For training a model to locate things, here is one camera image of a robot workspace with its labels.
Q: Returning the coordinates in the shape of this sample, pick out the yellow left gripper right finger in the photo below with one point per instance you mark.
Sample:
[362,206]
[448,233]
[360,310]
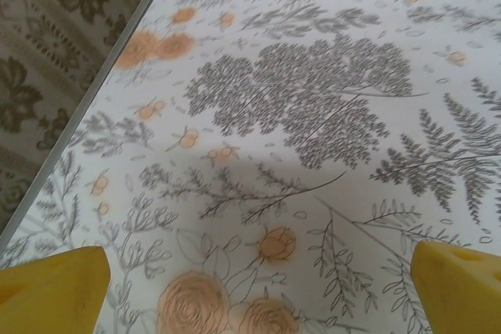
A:
[462,295]

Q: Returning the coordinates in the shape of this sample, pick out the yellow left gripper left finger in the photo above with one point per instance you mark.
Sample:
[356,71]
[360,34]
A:
[51,295]

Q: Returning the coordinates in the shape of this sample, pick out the floral patterned table cover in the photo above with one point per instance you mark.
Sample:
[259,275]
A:
[274,134]

